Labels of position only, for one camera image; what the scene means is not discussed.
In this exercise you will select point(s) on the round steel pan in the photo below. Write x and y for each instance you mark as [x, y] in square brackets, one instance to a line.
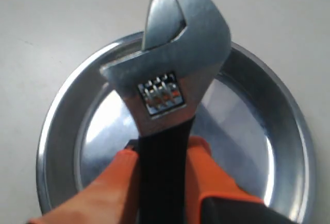
[256, 131]

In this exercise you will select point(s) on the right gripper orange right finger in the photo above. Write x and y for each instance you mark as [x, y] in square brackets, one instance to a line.
[213, 196]

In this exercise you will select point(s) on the adjustable wrench black handle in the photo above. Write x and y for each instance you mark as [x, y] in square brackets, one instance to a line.
[184, 45]

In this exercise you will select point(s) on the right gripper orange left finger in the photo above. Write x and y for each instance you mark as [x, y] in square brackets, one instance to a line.
[113, 197]

